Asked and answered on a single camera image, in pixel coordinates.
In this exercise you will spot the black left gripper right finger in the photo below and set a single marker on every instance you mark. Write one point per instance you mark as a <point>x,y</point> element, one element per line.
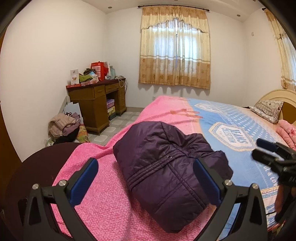
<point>250,221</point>

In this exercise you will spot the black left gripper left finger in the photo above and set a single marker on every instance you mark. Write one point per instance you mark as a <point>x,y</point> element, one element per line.
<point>50,212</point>

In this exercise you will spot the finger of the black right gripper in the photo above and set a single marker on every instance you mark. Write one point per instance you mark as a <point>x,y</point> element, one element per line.
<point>265,158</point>
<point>278,148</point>

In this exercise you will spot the dark purple quilted jacket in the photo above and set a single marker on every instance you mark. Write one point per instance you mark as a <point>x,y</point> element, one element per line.
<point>156,160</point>

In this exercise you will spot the pile of clothes on floor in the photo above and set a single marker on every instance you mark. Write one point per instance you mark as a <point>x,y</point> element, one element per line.
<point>64,127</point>

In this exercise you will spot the pink folded garment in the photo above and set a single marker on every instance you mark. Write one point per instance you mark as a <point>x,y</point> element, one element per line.
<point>288,132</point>

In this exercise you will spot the grey patterned pillow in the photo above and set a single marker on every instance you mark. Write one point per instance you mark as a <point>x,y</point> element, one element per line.
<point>268,110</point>

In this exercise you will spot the pink and blue bed blanket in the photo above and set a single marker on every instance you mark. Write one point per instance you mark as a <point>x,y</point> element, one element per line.
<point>111,213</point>

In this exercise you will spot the beige side window curtain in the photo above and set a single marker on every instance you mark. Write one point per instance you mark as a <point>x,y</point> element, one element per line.
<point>286,50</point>

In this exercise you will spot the white paper bag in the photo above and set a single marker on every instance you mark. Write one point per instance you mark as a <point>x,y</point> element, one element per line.
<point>72,108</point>

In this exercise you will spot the brown wooden desk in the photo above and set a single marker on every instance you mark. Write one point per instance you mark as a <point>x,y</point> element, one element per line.
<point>92,100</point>

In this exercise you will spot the boxes under desk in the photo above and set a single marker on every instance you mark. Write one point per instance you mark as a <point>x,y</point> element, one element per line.
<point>111,109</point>

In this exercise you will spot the green cloth on desk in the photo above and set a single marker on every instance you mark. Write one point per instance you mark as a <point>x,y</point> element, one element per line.
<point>84,78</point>

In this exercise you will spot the white greeting card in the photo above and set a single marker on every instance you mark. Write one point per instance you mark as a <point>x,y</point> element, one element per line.
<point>74,74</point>

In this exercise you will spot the red gift box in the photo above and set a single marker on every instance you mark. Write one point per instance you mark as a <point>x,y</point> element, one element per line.
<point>101,69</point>

